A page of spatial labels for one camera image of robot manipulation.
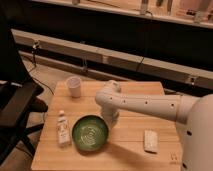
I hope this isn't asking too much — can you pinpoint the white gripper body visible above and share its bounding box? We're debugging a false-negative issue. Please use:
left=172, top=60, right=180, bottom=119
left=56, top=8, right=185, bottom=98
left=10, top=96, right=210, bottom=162
left=101, top=108, right=119, bottom=128

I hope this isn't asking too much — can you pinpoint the green ceramic bowl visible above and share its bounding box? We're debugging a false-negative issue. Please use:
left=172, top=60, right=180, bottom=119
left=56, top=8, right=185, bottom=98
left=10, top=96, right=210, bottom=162
left=72, top=115, right=109, bottom=152

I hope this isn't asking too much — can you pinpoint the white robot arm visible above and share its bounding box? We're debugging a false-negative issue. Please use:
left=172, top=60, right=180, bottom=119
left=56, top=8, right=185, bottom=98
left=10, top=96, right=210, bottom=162
left=95, top=80, right=213, bottom=171

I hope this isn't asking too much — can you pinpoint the white rectangular sponge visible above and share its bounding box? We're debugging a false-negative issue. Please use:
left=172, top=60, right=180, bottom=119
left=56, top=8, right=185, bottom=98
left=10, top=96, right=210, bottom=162
left=144, top=130, right=158, bottom=153

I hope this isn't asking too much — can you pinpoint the small white plastic bottle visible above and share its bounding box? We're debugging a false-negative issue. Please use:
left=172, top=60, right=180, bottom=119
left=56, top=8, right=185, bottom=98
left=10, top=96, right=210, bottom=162
left=57, top=110, right=71, bottom=147

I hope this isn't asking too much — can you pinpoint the white paper cup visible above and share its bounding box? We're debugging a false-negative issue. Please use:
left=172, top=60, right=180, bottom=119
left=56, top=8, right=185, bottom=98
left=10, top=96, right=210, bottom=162
left=66, top=76, right=81, bottom=98

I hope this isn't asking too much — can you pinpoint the black office chair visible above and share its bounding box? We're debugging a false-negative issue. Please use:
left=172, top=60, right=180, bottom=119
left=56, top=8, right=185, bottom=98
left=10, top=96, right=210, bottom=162
left=0, top=6, right=48, bottom=166

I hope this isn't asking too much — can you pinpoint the black cable on floor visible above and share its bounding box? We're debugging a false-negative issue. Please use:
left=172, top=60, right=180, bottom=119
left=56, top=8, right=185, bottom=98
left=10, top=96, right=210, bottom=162
left=21, top=42, right=55, bottom=96

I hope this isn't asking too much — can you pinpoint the black hanging cable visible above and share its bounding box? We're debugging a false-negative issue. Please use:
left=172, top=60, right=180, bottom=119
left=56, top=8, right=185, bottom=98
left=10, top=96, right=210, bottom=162
left=134, top=9, right=155, bottom=73

